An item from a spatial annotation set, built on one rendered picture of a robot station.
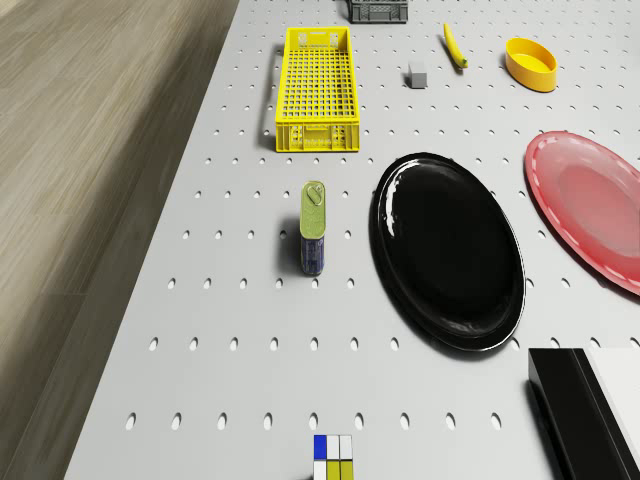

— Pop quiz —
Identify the dark grey basket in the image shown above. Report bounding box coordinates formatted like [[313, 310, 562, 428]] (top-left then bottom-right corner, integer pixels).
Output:
[[344, 0, 410, 25]]

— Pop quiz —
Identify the grey cube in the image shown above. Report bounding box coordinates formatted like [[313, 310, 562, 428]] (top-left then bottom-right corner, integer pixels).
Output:
[[407, 61, 429, 90]]

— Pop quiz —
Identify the black stove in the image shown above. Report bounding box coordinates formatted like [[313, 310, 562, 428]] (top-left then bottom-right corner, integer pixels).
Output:
[[527, 347, 640, 480]]

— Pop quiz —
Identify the red plate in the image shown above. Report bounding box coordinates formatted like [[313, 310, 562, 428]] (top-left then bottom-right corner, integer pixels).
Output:
[[523, 130, 640, 297]]

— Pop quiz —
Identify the yellow basket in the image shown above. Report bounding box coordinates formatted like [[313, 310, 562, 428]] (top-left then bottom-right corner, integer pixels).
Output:
[[274, 26, 362, 154]]

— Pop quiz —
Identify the banana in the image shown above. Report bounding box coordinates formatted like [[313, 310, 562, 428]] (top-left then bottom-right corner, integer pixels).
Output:
[[442, 22, 470, 71]]

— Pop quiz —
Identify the flat-sided can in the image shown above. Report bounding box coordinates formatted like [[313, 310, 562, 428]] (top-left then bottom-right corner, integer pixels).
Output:
[[299, 180, 327, 276]]

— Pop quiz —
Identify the yellow bowl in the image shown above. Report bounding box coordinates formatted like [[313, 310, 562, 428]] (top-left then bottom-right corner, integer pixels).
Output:
[[504, 37, 559, 94]]

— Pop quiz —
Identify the puzzle cube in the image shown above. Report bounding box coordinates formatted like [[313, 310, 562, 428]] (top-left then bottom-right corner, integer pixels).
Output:
[[312, 434, 355, 480]]

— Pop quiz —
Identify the black plate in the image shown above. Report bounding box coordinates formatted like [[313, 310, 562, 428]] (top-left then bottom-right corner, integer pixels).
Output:
[[368, 151, 527, 353]]

